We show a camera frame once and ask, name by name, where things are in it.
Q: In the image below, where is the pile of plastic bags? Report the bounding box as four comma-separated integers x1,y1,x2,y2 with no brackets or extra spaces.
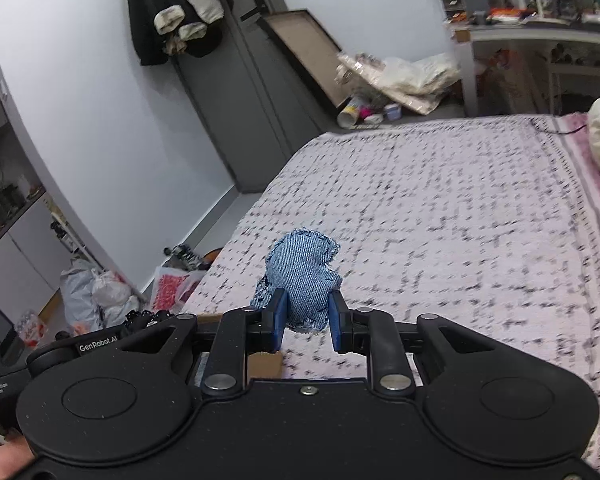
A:
336,51,431,111

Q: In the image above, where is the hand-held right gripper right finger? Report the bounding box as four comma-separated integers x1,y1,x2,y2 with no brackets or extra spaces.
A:
328,290,486,397

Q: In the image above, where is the person's left hand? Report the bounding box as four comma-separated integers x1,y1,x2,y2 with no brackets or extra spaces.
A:
0,430,36,480

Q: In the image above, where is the black cable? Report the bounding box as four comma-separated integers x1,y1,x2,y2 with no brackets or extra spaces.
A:
527,116,588,136

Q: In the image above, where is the grey door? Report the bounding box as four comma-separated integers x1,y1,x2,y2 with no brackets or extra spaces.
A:
172,0,326,193

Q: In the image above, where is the black and white hanging jacket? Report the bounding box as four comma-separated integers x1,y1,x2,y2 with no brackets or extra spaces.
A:
125,0,231,67

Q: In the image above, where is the black door handle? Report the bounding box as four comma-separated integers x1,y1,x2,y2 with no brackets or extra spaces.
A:
240,0,268,22

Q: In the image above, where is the blue denim stuffed toy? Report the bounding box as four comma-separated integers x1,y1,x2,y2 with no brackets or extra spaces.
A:
250,229,342,335

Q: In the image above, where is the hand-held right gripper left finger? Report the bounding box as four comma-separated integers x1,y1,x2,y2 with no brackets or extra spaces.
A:
125,289,287,397

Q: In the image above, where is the white desk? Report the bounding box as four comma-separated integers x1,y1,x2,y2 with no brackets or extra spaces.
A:
455,22,600,118

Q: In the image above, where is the red dotted package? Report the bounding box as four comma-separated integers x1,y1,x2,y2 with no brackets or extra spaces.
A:
150,265,206,316

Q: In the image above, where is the brown framed board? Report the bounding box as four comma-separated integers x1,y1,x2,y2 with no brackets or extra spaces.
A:
257,9,352,113

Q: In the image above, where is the white paper cup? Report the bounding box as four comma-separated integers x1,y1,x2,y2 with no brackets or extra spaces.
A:
336,99,363,128

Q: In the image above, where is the white black patterned bedspread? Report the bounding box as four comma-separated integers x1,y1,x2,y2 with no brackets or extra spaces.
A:
182,112,600,466

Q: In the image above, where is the beige plastic bag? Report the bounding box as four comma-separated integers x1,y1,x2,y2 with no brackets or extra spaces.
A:
380,52,462,111

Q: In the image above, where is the white cabinet with shelves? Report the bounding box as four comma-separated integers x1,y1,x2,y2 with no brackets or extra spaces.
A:
0,7,88,321

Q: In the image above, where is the pink bedsheet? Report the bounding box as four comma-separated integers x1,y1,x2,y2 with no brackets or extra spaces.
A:
555,112,600,476

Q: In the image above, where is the white plastic bag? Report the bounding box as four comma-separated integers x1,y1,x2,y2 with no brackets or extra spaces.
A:
60,259,141,333

